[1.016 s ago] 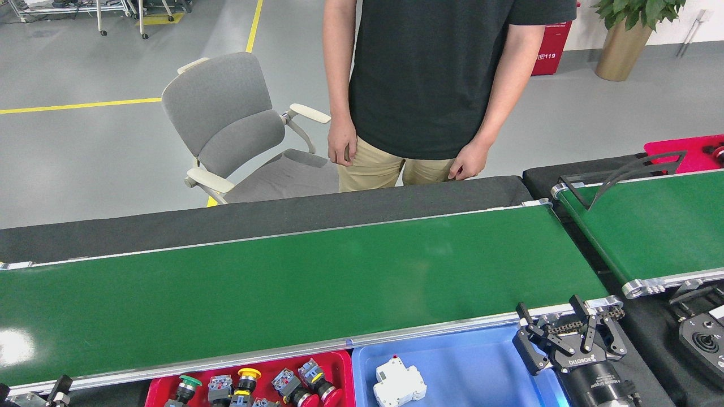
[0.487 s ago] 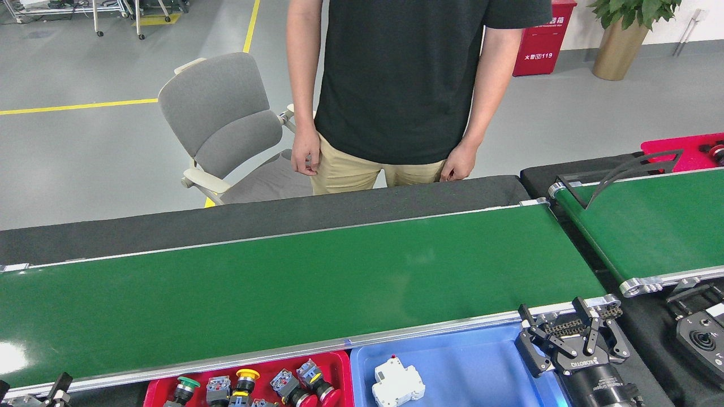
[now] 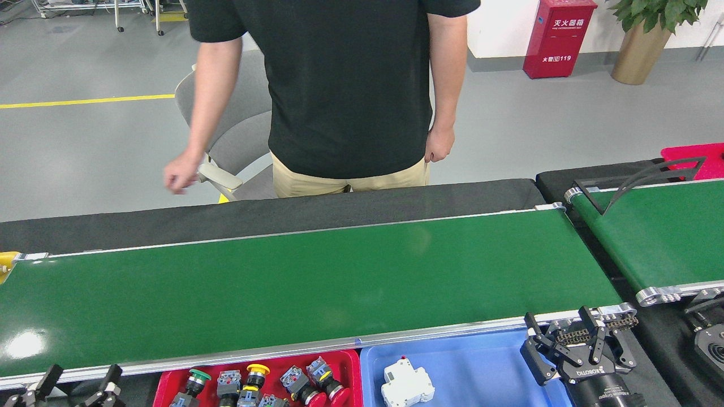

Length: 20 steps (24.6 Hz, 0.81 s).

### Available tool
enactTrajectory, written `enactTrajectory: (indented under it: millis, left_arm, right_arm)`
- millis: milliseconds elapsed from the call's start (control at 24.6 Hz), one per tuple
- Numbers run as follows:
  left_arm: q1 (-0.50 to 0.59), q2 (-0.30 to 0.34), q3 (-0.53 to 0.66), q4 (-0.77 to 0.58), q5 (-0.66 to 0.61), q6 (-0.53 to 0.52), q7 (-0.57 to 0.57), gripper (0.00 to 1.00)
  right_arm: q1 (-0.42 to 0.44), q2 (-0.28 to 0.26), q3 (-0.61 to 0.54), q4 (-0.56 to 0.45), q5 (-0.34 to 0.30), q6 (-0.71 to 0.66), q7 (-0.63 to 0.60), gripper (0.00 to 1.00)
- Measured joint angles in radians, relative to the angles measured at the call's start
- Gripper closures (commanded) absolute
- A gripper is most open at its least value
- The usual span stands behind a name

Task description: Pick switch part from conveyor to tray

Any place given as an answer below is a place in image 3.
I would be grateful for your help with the blue plastic tray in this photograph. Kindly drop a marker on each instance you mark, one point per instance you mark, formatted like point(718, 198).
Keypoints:
point(481, 373)

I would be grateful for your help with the grey office chair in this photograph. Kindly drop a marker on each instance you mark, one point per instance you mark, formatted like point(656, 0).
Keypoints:
point(243, 130)

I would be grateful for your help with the red fire extinguisher cabinet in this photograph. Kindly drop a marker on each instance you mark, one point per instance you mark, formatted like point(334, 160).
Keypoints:
point(557, 39)

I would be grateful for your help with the yellow push button switch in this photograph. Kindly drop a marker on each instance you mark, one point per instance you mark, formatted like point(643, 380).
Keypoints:
point(258, 369)

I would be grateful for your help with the white wall pipe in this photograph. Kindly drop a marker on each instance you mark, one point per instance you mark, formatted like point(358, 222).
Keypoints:
point(711, 37)

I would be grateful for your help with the red plastic bin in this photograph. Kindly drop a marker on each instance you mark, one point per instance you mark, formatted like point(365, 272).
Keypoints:
point(693, 154)

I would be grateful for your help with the red plastic tray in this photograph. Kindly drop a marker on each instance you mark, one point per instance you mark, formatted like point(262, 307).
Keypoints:
point(350, 367)

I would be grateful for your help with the person's right hand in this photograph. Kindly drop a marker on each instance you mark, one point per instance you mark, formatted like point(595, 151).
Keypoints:
point(181, 172)

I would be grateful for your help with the black conveyor guide bracket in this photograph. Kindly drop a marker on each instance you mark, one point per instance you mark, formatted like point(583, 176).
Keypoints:
point(639, 178)

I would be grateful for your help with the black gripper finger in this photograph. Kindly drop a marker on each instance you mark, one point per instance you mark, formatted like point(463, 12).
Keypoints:
point(112, 374)
point(51, 374)

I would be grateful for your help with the person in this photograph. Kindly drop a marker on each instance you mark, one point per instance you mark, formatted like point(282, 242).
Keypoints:
point(345, 85)

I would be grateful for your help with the person's right forearm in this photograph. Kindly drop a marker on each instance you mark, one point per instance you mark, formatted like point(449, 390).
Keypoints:
point(208, 107)

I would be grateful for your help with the potted plant gold pot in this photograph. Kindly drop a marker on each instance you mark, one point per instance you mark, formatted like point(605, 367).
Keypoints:
point(639, 56)

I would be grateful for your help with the short green conveyor belt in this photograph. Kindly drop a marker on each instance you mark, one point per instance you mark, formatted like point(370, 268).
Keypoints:
point(662, 237)

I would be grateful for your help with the person's left forearm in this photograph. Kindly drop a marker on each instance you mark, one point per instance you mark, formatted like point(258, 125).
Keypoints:
point(447, 90)

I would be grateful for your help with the long green conveyor belt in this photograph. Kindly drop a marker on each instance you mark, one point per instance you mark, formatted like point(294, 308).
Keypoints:
point(311, 282)

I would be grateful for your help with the yellow plastic bin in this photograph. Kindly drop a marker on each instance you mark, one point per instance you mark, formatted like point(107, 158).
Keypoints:
point(7, 265)

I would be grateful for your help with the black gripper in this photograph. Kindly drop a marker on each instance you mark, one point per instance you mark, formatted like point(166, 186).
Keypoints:
point(599, 387)

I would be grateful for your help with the person's left hand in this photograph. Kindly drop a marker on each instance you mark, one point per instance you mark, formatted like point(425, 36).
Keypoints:
point(440, 142)

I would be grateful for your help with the white circuit breaker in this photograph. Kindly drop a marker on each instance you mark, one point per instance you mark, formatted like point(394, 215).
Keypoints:
point(406, 387)

